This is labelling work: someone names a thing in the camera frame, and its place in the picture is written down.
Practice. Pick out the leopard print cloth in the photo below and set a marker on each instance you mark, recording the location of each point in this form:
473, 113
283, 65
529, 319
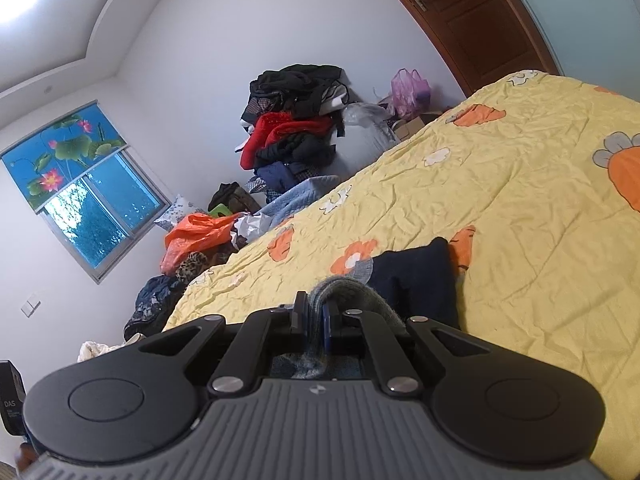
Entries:
192, 266

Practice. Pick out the brown wooden door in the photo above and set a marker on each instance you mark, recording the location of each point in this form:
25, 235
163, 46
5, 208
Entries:
470, 15

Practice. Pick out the clear plastic bag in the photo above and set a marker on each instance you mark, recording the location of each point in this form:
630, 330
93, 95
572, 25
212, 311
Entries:
367, 135

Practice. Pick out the white crumpled duvet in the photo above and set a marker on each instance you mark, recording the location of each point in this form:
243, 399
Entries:
97, 351

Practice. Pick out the dark floral clothing heap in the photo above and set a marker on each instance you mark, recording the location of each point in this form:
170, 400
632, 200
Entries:
152, 305

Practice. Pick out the grey sweater with navy sleeves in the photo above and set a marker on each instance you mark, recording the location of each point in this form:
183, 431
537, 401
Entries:
415, 280

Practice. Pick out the pink plastic bag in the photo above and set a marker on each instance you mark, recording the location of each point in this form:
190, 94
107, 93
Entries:
410, 92

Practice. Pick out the white floral pillow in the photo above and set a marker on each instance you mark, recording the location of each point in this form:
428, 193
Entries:
175, 212

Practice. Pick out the lotus print roller blind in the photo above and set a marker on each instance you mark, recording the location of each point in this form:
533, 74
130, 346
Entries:
65, 152

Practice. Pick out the light blue knit blanket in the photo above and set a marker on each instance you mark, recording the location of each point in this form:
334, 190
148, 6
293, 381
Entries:
300, 200

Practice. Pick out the cardboard box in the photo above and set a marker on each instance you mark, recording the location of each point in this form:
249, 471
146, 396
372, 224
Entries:
415, 127

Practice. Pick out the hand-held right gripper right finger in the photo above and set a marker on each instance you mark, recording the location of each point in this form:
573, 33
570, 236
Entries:
327, 330

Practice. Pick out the dark brown bag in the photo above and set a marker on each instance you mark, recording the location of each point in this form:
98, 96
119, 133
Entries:
232, 197

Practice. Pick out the white crumpled plastic sheet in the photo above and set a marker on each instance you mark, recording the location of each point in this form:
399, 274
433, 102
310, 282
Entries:
252, 227

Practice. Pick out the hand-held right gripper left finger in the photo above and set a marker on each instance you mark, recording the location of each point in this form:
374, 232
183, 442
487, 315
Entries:
300, 321

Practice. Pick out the orange plastic bag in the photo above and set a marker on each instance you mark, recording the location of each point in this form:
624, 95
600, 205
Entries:
195, 237

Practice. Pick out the pile of dark and red clothes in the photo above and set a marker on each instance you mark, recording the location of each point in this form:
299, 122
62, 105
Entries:
290, 130

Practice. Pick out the white sliding wardrobe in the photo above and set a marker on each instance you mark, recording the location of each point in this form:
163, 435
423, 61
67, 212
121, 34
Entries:
575, 5

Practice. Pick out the white wall switch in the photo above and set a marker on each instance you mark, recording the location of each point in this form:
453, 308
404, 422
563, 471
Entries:
31, 307

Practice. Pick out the aluminium frame window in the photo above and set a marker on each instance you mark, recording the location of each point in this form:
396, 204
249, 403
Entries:
105, 210

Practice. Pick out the yellow carrot print quilt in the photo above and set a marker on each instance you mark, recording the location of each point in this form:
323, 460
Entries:
500, 200

